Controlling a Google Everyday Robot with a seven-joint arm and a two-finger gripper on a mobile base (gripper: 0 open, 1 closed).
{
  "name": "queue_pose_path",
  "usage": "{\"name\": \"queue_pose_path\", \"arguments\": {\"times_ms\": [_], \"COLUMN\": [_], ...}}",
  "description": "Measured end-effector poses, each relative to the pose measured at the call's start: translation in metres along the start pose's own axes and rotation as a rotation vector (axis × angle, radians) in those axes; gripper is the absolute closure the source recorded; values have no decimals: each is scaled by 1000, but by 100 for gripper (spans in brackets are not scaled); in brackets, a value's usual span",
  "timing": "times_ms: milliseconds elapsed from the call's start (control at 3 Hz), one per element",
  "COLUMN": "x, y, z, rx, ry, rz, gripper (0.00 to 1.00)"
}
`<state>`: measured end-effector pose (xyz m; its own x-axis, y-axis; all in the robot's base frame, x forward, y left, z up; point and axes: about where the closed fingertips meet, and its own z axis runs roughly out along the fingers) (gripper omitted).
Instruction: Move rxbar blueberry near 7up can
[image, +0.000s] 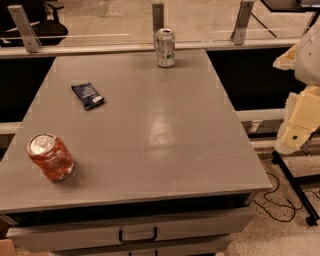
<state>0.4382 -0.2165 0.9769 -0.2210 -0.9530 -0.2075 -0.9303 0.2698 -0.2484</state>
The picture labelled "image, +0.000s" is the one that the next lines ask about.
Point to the silver green 7up can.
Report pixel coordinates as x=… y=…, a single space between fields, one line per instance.
x=165 y=47

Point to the left metal bracket post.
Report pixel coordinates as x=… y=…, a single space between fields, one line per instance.
x=28 y=37

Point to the black stand leg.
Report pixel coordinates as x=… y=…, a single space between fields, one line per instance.
x=296 y=183

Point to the dark blue rxbar wrapper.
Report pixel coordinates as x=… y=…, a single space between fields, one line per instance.
x=88 y=95

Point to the right metal bracket post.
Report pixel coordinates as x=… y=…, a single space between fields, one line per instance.
x=238 y=35

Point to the middle metal bracket post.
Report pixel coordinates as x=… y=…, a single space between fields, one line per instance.
x=157 y=18

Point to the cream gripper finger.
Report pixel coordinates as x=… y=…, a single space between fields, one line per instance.
x=290 y=140
x=287 y=60

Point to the metal bracket post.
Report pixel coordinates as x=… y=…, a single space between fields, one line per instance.
x=157 y=18
x=28 y=37
x=238 y=35

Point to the orange soda can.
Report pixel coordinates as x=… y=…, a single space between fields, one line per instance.
x=51 y=155

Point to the dark desk top right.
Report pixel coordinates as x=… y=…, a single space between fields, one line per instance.
x=288 y=6

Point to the black office chair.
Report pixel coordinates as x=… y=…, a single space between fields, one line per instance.
x=43 y=18

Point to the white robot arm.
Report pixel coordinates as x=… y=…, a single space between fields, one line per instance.
x=307 y=66

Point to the black drawer handle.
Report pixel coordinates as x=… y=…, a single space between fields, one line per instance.
x=135 y=237

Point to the grey cabinet drawer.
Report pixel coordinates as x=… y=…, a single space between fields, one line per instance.
x=92 y=234

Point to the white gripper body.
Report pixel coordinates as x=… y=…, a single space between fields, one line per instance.
x=309 y=60

